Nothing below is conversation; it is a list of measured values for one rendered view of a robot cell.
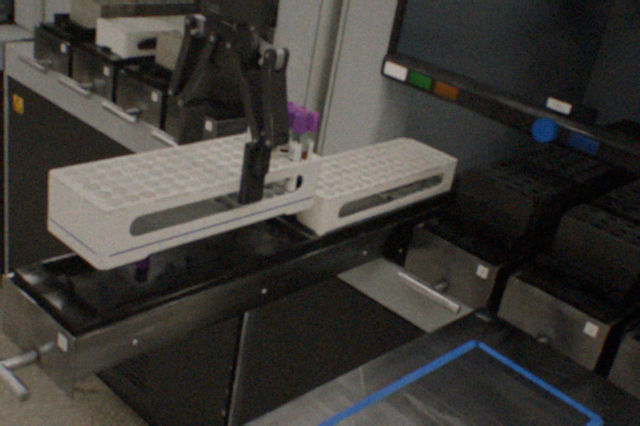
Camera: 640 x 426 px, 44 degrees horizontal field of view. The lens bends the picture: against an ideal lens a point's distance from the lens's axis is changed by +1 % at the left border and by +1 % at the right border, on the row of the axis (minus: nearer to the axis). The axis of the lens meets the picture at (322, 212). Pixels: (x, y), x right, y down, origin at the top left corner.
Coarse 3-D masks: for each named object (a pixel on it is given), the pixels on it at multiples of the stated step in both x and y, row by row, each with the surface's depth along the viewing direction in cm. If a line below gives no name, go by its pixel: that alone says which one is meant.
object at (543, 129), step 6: (540, 120) 97; (546, 120) 97; (552, 120) 97; (534, 126) 98; (540, 126) 97; (546, 126) 97; (552, 126) 96; (534, 132) 98; (540, 132) 97; (546, 132) 97; (552, 132) 96; (540, 138) 98; (546, 138) 97; (552, 138) 97
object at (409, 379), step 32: (480, 320) 85; (416, 352) 77; (448, 352) 78; (480, 352) 79; (512, 352) 80; (544, 352) 81; (352, 384) 71; (384, 384) 72; (416, 384) 72; (448, 384) 73; (480, 384) 74; (512, 384) 75; (544, 384) 76; (576, 384) 77; (608, 384) 78; (288, 416) 66; (320, 416) 66; (352, 416) 67; (384, 416) 68; (416, 416) 68; (448, 416) 69; (480, 416) 70; (512, 416) 71; (544, 416) 71; (576, 416) 72; (608, 416) 73
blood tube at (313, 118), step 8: (312, 112) 89; (312, 120) 89; (312, 128) 89; (304, 136) 90; (312, 136) 90; (304, 144) 90; (312, 144) 90; (304, 152) 90; (312, 152) 91; (296, 184) 92
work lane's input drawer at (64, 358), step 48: (192, 240) 93; (240, 240) 95; (288, 240) 98; (336, 240) 100; (384, 240) 106; (48, 288) 77; (96, 288) 81; (144, 288) 82; (192, 288) 83; (240, 288) 87; (288, 288) 94; (48, 336) 76; (96, 336) 74; (144, 336) 79
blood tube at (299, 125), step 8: (296, 120) 88; (304, 120) 88; (296, 128) 88; (304, 128) 88; (296, 136) 88; (296, 144) 89; (296, 152) 89; (296, 160) 89; (296, 176) 91; (288, 184) 91
